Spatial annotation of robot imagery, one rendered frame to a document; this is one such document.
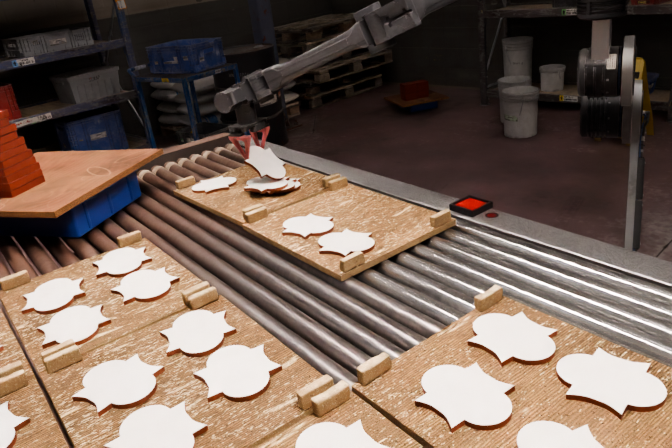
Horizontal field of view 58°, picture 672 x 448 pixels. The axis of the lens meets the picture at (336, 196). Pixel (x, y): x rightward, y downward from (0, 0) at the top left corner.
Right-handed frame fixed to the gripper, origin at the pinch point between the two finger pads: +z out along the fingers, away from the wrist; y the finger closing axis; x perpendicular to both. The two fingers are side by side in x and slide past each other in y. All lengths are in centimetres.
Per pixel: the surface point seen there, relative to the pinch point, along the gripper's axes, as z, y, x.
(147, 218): 12.2, -25.1, 21.7
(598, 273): 14, -20, -96
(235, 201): 10.6, -11.7, -0.1
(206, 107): 64, 294, 298
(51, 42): -19, 185, 345
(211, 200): 10.5, -12.9, 7.8
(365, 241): 10, -26, -49
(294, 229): 10.1, -24.8, -29.3
